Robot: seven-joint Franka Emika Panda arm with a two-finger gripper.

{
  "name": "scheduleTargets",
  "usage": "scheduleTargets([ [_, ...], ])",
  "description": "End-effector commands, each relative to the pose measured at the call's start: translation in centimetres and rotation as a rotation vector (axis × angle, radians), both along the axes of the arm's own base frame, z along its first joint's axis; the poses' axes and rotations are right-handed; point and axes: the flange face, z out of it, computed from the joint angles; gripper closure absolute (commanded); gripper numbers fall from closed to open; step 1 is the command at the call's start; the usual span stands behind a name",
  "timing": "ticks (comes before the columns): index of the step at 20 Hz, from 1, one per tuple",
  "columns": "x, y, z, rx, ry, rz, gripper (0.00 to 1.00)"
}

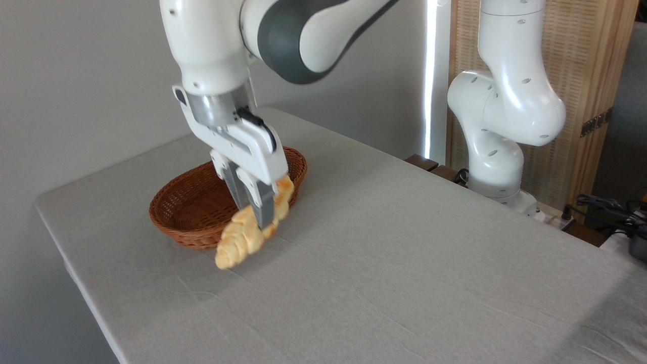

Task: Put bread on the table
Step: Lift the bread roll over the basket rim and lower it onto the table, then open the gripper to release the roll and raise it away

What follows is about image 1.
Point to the black screen hinge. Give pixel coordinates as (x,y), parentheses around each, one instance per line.
(596,122)

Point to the black plug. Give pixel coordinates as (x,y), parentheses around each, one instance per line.
(567,212)

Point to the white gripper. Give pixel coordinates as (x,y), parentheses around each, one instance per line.
(247,144)

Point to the brown wicker basket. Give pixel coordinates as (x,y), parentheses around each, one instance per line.
(192,202)

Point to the grey tablecloth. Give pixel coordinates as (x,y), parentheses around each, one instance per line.
(379,263)

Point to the dark brown wooden block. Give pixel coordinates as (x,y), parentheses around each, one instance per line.
(422,162)
(447,173)

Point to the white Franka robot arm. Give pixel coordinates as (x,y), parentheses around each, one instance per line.
(505,101)

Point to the long twisted bread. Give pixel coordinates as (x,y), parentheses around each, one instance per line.
(242,240)

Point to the wooden folding screen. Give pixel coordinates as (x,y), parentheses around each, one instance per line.
(576,50)

